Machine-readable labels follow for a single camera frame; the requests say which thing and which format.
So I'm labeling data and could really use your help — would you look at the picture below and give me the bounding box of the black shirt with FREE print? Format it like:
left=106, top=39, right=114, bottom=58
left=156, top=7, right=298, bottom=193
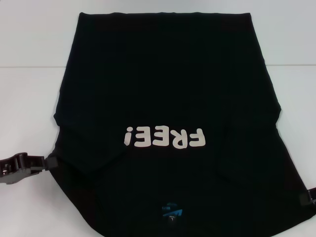
left=48, top=11, right=312, bottom=237

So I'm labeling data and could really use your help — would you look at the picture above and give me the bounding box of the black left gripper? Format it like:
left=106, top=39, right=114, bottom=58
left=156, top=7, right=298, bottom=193
left=0, top=152, right=59, bottom=186

